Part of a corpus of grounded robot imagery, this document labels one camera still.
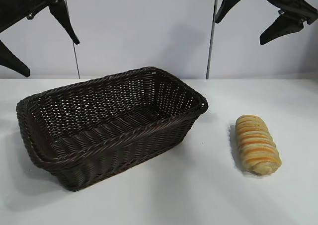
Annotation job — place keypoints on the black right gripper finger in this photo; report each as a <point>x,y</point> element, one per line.
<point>283,30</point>
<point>224,9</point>

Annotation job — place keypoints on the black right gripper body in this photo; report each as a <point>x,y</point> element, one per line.
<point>285,1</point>

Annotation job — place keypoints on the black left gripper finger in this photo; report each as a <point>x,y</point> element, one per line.
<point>63,21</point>
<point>13,61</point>

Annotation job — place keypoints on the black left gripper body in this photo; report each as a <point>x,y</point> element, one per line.
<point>29,1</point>

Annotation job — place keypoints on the long striped bread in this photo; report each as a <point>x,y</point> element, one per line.
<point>256,145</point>

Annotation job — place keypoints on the dark brown woven basket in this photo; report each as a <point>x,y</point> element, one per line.
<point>111,140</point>

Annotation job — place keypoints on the grey vertical pole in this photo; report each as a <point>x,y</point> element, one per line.
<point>210,48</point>

